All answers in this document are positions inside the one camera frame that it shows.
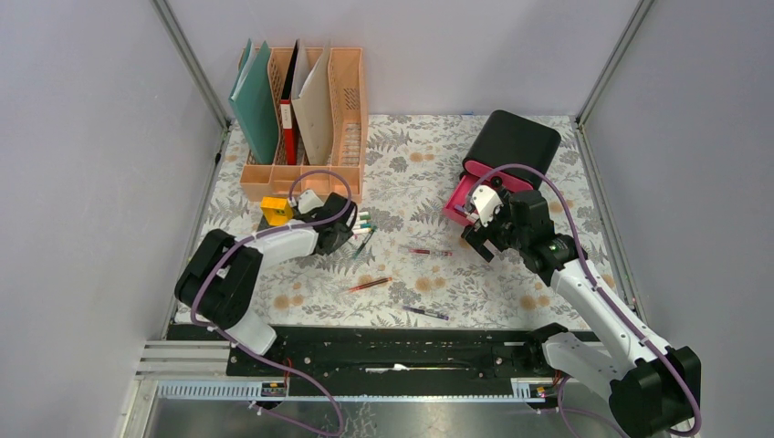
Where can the grey baseplate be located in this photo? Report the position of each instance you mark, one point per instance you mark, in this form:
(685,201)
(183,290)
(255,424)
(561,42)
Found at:
(263,224)

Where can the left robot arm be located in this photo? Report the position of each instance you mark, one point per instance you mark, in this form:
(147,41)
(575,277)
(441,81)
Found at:
(219,281)

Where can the yellow block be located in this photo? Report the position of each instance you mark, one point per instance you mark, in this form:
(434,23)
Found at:
(276,210)

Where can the white purple marker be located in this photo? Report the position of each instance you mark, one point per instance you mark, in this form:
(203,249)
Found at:
(461,209)

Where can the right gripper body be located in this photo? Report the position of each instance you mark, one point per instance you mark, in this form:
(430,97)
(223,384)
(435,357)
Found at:
(507,234)

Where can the red binder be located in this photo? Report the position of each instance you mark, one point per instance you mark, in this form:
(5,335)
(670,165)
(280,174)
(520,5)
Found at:
(286,112)

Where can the black pink drawer box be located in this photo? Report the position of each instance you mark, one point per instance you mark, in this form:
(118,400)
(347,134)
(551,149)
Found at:
(505,138)

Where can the purple pen near front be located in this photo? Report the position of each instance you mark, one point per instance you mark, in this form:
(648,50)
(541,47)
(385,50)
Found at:
(426,312)

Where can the orange plastic file organizer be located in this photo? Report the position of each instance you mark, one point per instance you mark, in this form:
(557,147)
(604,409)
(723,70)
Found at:
(350,118)

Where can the teal folder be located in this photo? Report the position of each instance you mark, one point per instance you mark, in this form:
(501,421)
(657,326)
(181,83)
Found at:
(251,100)

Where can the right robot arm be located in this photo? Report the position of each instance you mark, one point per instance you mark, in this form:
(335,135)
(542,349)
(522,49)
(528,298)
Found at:
(649,385)

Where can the dark red pen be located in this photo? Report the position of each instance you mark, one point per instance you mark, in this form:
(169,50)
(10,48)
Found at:
(430,252)

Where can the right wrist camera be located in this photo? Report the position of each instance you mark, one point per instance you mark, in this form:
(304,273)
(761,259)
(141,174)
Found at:
(487,204)

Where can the beige kraft notebook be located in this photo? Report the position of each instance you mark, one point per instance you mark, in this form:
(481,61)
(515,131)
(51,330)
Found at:
(310,101)

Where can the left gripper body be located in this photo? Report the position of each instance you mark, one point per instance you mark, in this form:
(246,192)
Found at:
(343,234)

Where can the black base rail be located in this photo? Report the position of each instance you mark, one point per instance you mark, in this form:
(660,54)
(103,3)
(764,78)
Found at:
(409,362)

